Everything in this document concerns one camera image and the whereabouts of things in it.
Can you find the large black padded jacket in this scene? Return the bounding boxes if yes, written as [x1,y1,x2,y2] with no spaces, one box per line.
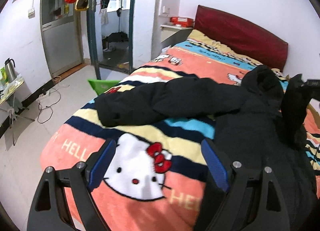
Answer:
[94,65,319,230]

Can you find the hanging dark clothes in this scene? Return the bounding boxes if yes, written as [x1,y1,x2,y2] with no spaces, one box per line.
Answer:
[100,0,110,25]

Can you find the dark red padded headboard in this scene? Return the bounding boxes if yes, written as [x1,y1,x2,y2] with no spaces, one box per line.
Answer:
[194,5,289,71]

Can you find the Hello Kitty striped blanket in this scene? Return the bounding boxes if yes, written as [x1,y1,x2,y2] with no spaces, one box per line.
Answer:
[40,30,319,230]

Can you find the green plastic stool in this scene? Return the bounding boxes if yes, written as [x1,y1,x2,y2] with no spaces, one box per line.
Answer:
[87,79,120,96]

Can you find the folding side table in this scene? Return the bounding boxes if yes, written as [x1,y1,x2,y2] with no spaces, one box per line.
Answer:
[1,74,35,146]

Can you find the red box on shelf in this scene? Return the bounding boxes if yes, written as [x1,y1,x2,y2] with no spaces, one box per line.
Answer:
[170,17,194,28]

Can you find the silver thermos kettle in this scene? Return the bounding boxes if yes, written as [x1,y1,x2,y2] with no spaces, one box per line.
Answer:
[4,58,17,83]

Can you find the white bedside shelf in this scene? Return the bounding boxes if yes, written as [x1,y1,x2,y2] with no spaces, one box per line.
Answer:
[161,24,193,49]

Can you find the grey metal door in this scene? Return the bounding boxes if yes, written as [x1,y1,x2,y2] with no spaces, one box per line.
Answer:
[40,0,82,77]

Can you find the teal framed open door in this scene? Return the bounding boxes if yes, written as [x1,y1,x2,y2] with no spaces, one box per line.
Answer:
[86,0,135,80]

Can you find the white cable on floor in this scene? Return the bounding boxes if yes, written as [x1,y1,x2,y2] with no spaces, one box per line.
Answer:
[36,76,71,124]

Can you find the white wall switch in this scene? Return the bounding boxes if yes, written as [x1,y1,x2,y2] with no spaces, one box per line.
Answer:
[28,8,35,18]

